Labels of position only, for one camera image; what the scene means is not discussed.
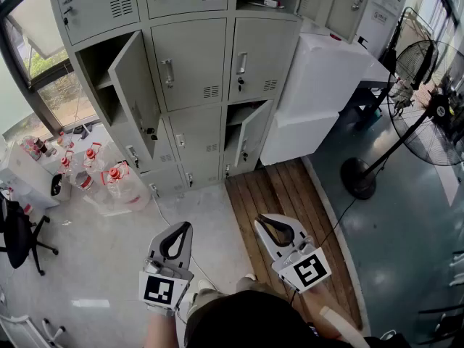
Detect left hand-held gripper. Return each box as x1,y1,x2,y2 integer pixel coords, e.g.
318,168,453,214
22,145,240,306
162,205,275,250
139,222,195,312

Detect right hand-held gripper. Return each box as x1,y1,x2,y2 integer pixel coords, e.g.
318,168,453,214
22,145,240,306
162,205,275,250
254,214,331,294

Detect grey metal locker door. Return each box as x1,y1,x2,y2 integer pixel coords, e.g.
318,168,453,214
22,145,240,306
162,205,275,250
233,99,273,169
295,0,368,45
107,30,161,159

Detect grey metal locker cabinet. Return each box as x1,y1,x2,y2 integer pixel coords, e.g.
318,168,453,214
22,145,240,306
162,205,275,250
45,0,304,199

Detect person's right forearm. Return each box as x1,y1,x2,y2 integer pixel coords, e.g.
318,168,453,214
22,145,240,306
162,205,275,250
302,284,349,342

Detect person's left forearm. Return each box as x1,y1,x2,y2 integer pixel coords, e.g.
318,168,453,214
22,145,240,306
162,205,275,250
143,312,182,348

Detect person's left hand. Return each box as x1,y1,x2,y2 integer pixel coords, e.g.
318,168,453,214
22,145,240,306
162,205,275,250
146,302,178,317

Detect wooden slat platform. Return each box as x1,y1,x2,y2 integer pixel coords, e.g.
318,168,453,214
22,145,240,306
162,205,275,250
224,157,364,331

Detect person's olive trousers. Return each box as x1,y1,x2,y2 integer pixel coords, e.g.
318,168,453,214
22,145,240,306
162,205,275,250
186,276,286,328

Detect person's black shirt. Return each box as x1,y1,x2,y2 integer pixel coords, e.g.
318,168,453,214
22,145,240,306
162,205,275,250
183,290,367,348

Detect clear bottle red label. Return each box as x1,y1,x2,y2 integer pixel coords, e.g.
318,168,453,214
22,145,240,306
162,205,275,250
71,170,96,204

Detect small black-lined waste bin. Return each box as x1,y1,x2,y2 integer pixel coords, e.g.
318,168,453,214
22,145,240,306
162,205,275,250
49,172,73,203

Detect small black device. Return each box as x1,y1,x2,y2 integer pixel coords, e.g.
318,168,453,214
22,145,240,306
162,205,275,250
72,123,94,140

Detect small orange-cap bottle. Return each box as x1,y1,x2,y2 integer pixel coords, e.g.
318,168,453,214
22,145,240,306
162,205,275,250
57,131,75,149

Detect black office chair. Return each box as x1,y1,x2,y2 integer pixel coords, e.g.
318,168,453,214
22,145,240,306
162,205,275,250
0,189,59,277

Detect pink floral tin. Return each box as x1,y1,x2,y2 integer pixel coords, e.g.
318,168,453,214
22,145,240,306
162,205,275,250
20,135,41,161

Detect white table dark legs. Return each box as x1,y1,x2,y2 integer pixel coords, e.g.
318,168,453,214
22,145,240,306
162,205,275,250
336,36,398,132

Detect white frame chair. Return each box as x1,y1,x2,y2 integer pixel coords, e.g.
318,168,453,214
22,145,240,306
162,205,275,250
0,313,67,348

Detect black window frame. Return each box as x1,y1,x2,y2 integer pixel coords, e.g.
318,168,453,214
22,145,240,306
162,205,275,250
0,0,101,141

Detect black pedestal fan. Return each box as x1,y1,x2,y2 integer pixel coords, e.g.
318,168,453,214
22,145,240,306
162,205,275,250
339,38,464,201

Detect white wall sign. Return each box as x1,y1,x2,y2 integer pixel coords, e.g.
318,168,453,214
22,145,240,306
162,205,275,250
370,1,394,27

